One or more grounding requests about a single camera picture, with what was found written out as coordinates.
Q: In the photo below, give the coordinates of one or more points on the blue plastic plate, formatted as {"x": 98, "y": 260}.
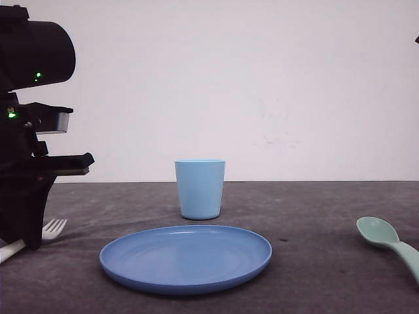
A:
{"x": 186, "y": 260}

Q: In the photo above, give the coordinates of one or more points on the light blue plastic cup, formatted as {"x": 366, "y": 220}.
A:
{"x": 200, "y": 187}

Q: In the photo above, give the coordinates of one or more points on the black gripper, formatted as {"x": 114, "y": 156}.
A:
{"x": 27, "y": 170}

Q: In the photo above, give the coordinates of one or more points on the white plastic fork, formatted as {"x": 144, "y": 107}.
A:
{"x": 49, "y": 232}

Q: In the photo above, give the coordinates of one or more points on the mint green plastic spoon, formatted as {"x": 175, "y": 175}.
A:
{"x": 380, "y": 233}

